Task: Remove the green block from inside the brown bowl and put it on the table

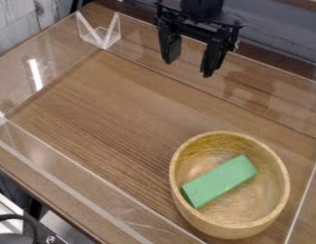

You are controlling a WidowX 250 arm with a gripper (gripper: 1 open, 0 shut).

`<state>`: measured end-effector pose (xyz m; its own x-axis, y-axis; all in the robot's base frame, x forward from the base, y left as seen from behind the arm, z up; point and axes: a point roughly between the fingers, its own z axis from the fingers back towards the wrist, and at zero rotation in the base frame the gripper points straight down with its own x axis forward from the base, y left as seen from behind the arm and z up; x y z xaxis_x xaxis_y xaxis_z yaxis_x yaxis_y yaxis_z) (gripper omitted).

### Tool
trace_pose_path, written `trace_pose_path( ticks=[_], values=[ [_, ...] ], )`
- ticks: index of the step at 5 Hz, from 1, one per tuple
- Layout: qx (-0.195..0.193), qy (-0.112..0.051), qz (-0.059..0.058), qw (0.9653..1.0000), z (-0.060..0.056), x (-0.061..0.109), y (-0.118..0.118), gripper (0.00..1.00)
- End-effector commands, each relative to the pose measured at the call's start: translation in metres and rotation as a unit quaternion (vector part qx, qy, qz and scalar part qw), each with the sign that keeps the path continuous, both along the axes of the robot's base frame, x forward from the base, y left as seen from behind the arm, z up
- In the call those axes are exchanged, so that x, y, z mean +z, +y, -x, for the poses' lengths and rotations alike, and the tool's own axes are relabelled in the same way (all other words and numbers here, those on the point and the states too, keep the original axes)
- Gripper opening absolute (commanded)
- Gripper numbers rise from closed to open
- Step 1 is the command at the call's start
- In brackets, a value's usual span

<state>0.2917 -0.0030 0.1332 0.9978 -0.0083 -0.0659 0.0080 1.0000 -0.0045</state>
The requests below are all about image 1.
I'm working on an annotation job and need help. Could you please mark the black cable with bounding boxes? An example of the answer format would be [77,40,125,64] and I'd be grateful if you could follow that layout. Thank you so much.
[0,213,41,244]

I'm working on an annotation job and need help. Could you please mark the brown wooden bowl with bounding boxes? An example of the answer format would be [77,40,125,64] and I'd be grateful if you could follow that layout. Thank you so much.
[170,131,291,239]

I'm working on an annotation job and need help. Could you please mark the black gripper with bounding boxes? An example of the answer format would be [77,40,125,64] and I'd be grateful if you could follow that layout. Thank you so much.
[154,0,244,77]

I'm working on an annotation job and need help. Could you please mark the green rectangular block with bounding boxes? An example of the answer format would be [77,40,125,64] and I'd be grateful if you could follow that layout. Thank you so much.
[180,154,257,210]

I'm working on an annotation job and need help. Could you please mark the clear acrylic corner bracket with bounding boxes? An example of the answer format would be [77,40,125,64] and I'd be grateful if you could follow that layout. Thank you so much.
[75,11,121,50]

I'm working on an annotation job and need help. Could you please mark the black metal frame bracket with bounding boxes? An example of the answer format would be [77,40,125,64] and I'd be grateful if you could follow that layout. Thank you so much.
[23,205,96,244]

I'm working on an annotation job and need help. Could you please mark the clear acrylic tray wall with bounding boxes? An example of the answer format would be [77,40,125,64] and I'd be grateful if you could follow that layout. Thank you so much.
[0,4,316,244]

